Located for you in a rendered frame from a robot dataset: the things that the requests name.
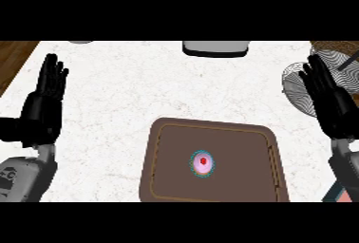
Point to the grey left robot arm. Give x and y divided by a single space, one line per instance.
26 174

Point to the pink frosted cupcake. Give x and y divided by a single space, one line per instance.
203 164

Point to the grey appliance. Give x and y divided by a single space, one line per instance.
215 48

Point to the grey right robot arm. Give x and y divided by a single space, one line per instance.
346 167

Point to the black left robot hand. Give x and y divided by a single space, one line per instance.
43 107

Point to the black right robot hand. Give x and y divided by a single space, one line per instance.
334 104

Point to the brown tray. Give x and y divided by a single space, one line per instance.
213 161

